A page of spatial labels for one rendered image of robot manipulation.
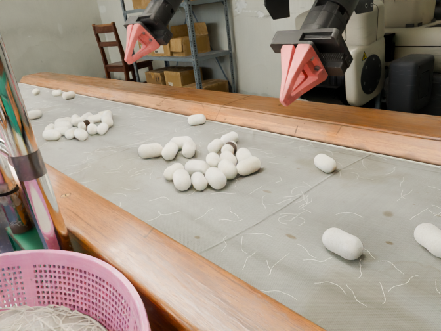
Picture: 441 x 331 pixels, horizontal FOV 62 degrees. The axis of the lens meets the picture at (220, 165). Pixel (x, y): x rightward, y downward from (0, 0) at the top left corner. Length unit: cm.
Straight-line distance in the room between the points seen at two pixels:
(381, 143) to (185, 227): 29
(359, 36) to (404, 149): 57
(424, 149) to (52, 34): 518
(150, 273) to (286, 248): 12
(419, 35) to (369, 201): 90
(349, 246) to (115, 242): 20
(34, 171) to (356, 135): 40
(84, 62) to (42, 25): 67
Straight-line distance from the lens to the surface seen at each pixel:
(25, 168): 34
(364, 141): 54
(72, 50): 553
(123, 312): 29
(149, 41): 85
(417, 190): 44
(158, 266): 30
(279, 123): 61
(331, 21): 56
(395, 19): 133
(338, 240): 32
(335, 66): 54
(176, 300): 26
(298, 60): 52
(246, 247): 34
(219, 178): 43
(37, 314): 36
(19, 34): 536
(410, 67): 110
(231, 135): 57
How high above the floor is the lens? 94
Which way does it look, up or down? 24 degrees down
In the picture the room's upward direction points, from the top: 7 degrees counter-clockwise
